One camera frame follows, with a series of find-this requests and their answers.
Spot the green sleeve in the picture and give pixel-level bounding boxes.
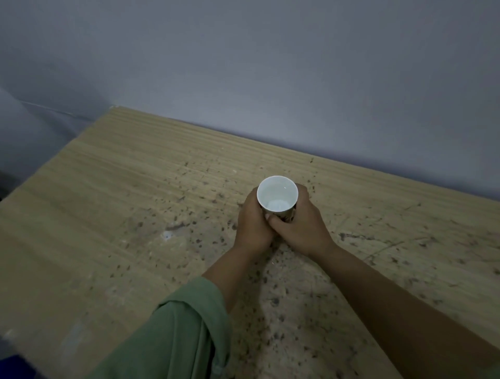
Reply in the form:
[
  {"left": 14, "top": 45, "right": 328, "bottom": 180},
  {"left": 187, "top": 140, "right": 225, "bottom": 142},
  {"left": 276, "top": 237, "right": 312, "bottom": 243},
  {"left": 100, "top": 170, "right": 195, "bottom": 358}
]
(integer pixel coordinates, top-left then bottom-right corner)
[{"left": 87, "top": 276, "right": 232, "bottom": 379}]

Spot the person's right forearm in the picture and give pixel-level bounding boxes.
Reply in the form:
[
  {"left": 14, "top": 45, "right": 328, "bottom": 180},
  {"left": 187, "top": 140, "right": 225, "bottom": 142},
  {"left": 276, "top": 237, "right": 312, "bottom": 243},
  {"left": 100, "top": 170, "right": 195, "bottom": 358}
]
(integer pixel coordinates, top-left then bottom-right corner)
[{"left": 310, "top": 243, "right": 500, "bottom": 379}]

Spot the person's left hand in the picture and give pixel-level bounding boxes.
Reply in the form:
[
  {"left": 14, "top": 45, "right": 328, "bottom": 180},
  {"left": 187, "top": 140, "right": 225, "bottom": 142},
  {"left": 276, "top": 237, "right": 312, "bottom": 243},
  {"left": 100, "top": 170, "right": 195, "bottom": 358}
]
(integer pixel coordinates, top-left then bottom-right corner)
[{"left": 234, "top": 190, "right": 279, "bottom": 252}]

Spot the white cup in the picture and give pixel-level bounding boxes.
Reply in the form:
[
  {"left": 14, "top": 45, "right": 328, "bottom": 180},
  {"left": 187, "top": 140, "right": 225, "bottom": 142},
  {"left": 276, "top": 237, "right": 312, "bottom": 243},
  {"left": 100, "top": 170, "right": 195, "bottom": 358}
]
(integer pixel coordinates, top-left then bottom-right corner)
[{"left": 256, "top": 176, "right": 299, "bottom": 223}]

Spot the person's left forearm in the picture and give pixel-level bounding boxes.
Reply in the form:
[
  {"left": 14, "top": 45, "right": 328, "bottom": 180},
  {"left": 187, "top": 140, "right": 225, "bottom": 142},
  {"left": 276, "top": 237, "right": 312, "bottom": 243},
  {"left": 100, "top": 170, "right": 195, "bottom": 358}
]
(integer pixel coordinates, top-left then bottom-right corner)
[{"left": 202, "top": 243, "right": 274, "bottom": 313}]

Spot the person's right hand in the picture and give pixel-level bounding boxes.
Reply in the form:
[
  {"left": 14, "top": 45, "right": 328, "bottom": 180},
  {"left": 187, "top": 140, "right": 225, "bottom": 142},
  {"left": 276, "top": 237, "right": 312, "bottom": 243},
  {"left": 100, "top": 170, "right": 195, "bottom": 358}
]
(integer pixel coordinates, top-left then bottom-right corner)
[{"left": 265, "top": 184, "right": 337, "bottom": 259}]

